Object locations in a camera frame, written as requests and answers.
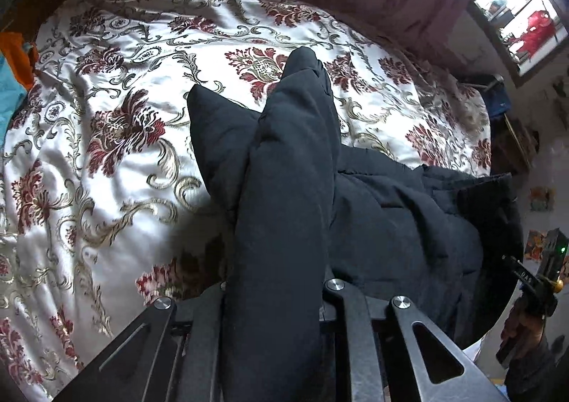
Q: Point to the brown wooden furniture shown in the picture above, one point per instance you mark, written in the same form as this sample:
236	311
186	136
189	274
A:
515	144

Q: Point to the orange cloth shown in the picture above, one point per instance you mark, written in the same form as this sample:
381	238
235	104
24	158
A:
20	57

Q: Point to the red hanging garment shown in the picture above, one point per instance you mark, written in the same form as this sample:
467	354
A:
535	31

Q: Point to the person's right forearm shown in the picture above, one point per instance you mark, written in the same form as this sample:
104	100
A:
531	377

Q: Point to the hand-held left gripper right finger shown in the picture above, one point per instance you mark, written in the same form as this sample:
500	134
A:
351	308

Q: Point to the light blue cloth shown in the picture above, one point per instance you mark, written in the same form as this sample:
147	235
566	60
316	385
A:
9	95

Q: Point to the person's right hand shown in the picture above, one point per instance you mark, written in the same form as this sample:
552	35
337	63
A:
529	331

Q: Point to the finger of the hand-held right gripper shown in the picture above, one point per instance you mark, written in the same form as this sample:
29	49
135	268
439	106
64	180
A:
524	273

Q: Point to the dark blue cloth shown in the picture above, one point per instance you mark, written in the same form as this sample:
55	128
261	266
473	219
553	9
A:
498	97

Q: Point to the colourful wall sticker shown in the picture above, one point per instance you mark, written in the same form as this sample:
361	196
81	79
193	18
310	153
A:
541	198
535	244

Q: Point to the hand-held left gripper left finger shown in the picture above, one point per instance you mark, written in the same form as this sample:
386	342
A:
200	340

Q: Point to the floral satin bedspread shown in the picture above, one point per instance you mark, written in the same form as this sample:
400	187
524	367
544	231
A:
111	140

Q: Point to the framed window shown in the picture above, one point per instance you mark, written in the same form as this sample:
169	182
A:
515	20

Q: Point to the dark padded jacket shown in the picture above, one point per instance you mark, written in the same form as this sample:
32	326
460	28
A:
284	206

